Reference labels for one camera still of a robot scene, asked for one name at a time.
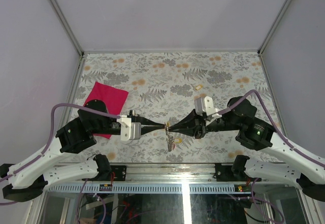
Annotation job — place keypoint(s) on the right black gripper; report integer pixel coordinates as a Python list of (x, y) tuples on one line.
[(194, 124)]

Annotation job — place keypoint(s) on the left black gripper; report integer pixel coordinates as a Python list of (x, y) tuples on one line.
[(150, 126)]

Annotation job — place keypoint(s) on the metal spiral keyring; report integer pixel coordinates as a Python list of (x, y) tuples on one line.
[(170, 138)]

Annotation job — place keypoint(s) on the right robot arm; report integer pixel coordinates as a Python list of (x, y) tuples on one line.
[(299, 167)]

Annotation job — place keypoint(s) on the pink folded cloth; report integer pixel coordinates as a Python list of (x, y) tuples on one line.
[(113, 98)]

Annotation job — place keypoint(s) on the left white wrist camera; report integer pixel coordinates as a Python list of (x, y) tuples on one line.
[(125, 130)]

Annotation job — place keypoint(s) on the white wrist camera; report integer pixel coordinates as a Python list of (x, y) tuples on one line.
[(125, 130), (204, 107)]

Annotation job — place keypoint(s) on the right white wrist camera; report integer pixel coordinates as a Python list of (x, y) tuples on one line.
[(204, 107)]

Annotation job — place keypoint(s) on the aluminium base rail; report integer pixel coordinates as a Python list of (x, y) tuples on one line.
[(146, 173)]

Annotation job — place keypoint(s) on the white slotted cable duct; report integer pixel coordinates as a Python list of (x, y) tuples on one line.
[(133, 188)]

